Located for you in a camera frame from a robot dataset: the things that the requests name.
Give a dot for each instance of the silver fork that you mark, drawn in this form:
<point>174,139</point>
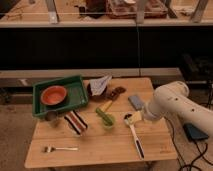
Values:
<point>49,149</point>

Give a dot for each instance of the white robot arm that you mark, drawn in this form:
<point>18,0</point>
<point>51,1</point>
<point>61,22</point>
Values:
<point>173,98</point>

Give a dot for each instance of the black foot pedal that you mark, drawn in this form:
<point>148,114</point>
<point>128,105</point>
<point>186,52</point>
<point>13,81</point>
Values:
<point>193,133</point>

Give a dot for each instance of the yellow wooden stick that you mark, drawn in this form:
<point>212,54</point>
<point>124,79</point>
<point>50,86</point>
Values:
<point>105,106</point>

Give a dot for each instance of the striped folded cloth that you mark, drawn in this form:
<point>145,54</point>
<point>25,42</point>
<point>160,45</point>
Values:
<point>77,124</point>

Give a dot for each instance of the blue sponge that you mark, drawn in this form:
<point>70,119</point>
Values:
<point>136,102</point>

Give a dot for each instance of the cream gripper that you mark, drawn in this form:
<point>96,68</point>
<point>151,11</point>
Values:
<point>137,116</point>

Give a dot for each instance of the red bowl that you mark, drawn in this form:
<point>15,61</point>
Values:
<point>53,95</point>

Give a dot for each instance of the dark brown bowl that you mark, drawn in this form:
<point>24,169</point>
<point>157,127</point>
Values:
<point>99,97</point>

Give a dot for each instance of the white dish brush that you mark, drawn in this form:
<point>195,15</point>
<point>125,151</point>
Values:
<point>129,122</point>

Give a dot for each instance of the brown chocolate bar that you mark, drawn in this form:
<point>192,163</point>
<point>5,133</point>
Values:
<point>115,93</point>

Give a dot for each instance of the crumpled white paper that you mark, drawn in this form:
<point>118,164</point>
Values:
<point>99,85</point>

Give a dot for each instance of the green plastic tray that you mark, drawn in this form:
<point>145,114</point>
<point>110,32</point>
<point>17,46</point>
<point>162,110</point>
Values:
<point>77,96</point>

